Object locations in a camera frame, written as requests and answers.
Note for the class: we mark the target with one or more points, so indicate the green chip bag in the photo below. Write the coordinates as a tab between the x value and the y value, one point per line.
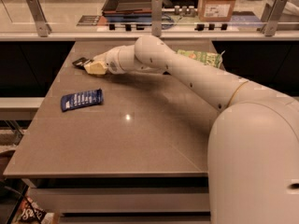
207	58

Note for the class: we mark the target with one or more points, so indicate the left metal glass bracket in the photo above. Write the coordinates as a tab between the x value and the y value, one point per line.
42	26

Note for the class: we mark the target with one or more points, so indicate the metal glass bracket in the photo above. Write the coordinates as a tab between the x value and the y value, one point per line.
156	17
42	26
271	16

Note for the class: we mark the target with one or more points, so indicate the right metal glass bracket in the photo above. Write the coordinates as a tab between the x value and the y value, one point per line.
271	16

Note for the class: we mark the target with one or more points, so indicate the blue rxbar snack bar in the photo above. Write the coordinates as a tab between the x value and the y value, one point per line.
81	99

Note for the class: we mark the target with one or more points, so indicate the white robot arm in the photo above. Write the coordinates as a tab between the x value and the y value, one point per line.
253	145

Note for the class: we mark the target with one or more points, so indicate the snack bag on floor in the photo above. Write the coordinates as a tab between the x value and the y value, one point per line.
29	212

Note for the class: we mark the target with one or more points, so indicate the glass barrier panel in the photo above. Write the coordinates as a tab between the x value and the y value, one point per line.
90	16

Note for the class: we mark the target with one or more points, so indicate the black rxbar chocolate bar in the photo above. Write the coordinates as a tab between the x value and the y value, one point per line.
81	62

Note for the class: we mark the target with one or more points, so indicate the middle metal glass bracket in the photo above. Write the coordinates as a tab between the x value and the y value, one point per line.
156	17

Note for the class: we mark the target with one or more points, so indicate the cardboard box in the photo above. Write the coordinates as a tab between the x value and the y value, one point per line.
215	10

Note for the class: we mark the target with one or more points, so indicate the orange and black tray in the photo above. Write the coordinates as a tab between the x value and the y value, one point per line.
117	7

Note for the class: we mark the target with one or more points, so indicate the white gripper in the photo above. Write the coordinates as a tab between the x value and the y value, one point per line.
111	61

